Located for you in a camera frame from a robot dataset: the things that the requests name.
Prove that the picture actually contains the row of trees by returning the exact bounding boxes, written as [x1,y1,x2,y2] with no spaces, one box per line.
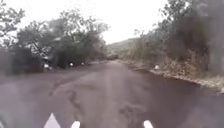
[0,1,109,75]

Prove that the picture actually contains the bushes and trees on bank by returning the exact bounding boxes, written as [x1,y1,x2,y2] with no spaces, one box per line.
[124,0,224,76]

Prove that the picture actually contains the grey asphalt road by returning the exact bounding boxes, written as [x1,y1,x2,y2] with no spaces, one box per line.
[0,59,224,128]

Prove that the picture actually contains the dry grass verge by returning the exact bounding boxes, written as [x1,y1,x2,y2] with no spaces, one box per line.
[121,59,224,94]

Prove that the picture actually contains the robot's own part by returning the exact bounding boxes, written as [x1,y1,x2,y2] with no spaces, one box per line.
[70,120,81,128]
[143,119,154,128]

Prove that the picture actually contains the distant wooded hill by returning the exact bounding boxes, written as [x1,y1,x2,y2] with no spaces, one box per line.
[105,37,139,61]

